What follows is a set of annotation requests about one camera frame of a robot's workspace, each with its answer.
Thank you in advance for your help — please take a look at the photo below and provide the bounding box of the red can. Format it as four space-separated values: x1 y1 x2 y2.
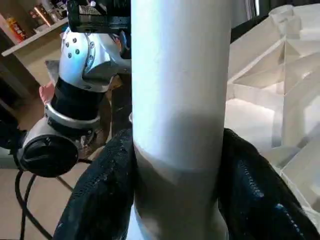
6 16 26 42

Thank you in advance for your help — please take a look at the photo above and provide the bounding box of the white shelf board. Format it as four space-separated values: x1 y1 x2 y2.
1 17 69 57

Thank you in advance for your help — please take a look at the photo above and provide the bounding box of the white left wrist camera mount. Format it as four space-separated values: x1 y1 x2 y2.
96 32 126 66

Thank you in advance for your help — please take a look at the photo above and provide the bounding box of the white plastic table top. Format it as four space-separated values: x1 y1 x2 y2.
224 4 320 240

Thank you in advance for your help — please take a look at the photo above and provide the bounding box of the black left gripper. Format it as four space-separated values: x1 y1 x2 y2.
66 0 131 60

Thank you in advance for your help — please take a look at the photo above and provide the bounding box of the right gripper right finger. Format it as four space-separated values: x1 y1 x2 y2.
218 128 320 240

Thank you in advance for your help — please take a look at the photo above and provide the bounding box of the white plastic table leg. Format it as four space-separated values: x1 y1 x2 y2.
129 0 232 240

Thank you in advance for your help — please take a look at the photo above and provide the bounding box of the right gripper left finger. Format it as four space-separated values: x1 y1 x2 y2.
53 128 138 240

